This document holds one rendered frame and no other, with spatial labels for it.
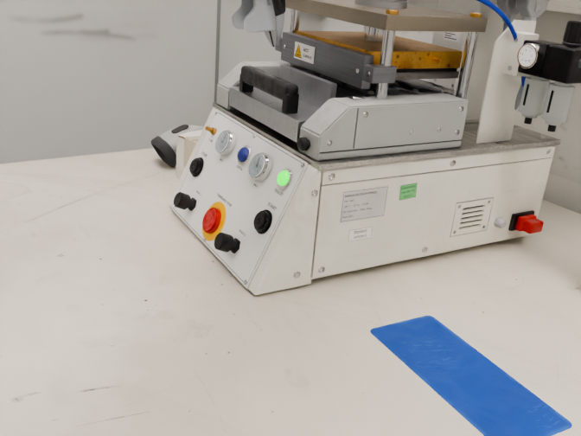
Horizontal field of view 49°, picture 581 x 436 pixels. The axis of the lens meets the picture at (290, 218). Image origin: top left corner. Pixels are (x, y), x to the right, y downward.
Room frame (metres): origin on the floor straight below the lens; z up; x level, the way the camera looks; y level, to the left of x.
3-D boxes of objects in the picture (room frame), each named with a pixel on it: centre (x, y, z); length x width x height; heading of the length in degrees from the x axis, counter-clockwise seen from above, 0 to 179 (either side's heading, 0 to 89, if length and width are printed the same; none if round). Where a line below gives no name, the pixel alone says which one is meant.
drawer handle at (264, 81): (0.92, 0.05, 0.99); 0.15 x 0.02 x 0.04; 31
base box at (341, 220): (1.00, -0.11, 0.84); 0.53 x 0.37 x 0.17; 121
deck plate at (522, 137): (1.03, -0.14, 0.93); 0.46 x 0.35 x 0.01; 121
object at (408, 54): (1.01, -0.11, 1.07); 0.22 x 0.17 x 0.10; 31
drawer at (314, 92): (0.99, -0.07, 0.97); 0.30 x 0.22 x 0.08; 121
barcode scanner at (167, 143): (1.29, 0.20, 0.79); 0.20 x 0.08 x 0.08; 126
